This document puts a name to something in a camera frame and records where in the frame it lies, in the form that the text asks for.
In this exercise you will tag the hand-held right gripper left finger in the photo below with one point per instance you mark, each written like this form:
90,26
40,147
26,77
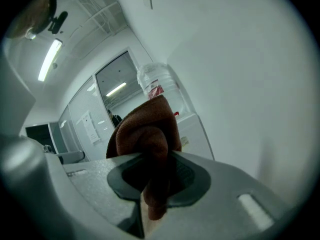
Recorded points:
95,179

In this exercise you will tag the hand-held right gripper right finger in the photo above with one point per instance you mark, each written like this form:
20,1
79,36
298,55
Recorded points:
225,196

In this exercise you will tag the white water dispenser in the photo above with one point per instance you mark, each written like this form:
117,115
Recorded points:
193,136

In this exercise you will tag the brown cloth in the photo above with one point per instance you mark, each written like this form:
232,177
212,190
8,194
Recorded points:
147,126

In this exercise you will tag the clear water bottle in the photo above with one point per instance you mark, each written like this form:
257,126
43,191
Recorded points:
162,84

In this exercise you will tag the white paper notice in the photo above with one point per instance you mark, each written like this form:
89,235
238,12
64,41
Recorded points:
91,127

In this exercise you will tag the glass partition with blinds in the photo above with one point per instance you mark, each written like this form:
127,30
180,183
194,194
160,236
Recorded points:
75,124

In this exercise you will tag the black cabinet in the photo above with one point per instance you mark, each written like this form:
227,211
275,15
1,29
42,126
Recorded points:
37,134

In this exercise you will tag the long ceiling light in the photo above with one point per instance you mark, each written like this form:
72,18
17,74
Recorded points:
49,60
116,89

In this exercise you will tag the round ceiling sensor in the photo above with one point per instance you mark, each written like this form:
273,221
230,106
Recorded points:
54,65

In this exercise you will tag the person's head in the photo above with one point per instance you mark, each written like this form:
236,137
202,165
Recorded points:
30,11

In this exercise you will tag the glass door frame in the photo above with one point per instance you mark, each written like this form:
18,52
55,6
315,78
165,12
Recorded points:
98,89

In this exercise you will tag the black head camera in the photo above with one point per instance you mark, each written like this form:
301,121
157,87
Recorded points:
58,21

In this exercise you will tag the white wall plate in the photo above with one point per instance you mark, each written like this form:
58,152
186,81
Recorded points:
147,0

